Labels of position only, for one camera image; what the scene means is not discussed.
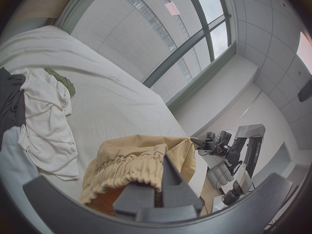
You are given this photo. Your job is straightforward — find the bed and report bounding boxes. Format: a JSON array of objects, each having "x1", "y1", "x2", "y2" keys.
[{"x1": 0, "y1": 0, "x2": 220, "y2": 215}]

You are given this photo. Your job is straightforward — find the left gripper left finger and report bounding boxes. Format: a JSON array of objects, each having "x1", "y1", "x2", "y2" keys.
[{"x1": 113, "y1": 183, "x2": 157, "y2": 219}]

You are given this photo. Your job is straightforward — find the black garment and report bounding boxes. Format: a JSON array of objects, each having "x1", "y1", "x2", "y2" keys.
[{"x1": 0, "y1": 67, "x2": 27, "y2": 153}]

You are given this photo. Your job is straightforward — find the tan shorts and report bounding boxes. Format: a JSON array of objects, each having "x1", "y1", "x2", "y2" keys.
[{"x1": 78, "y1": 135, "x2": 197, "y2": 213}]

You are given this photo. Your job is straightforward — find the green garment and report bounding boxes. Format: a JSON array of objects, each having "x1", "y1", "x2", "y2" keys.
[{"x1": 43, "y1": 67, "x2": 76, "y2": 97}]

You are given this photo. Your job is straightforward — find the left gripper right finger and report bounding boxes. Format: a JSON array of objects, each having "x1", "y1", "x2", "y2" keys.
[{"x1": 161, "y1": 154, "x2": 203, "y2": 211}]

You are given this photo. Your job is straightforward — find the window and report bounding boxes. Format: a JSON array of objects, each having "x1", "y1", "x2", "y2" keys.
[{"x1": 69, "y1": 0, "x2": 232, "y2": 104}]

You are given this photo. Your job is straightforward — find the white garment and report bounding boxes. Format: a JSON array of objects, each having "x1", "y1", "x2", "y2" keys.
[{"x1": 18, "y1": 68, "x2": 80, "y2": 181}]

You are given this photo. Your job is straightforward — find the pale grey garment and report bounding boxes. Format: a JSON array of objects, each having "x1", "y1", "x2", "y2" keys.
[{"x1": 0, "y1": 125, "x2": 40, "y2": 204}]

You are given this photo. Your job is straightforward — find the grey-green curtain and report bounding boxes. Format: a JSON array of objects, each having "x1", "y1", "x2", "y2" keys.
[{"x1": 54, "y1": 0, "x2": 115, "y2": 35}]

